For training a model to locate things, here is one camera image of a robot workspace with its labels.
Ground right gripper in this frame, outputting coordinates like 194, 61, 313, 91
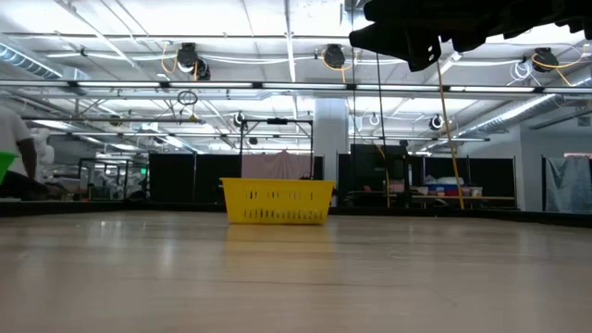
349, 0, 491, 73

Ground yellow plastic basket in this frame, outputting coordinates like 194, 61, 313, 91
220, 178, 336, 227

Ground white square pillar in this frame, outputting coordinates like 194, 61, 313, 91
314, 96, 352, 182

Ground black partition panel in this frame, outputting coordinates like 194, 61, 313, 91
147, 153, 241, 204
337, 143, 518, 210

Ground table with storage bins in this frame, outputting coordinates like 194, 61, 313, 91
411, 175, 486, 201

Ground pink hanging cloth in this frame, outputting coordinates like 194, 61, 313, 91
241, 150, 315, 180

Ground long ceiling light bar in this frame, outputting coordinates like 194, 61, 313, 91
0, 79, 592, 93

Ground grey hanging cloth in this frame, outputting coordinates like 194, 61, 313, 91
545, 155, 592, 214

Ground white humanoid robot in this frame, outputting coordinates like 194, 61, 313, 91
31, 128, 56, 184

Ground person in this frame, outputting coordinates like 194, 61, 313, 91
0, 105, 50, 201

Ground green board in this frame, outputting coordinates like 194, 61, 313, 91
0, 151, 19, 185

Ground yellow extension cable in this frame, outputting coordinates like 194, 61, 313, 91
434, 59, 466, 212

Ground black metal rig frame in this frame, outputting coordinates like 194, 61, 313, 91
239, 117, 315, 181

